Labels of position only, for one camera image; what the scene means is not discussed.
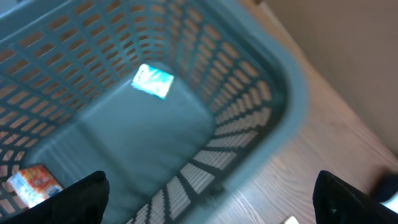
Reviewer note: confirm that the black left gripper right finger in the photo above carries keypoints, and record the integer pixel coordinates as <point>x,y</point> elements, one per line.
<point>337,202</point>

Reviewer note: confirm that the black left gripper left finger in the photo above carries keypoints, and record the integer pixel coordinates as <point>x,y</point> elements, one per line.
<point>84,202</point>

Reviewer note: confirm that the small teal gum pack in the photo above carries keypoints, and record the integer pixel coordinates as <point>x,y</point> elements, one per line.
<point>152,81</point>

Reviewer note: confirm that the white barcode scanner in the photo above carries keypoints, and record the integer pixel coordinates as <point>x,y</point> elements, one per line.
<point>385,191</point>

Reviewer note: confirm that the orange white small box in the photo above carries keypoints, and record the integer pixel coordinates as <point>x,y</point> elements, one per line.
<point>34,185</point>

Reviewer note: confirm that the grey plastic mesh basket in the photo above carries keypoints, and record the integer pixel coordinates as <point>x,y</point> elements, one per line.
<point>67,101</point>

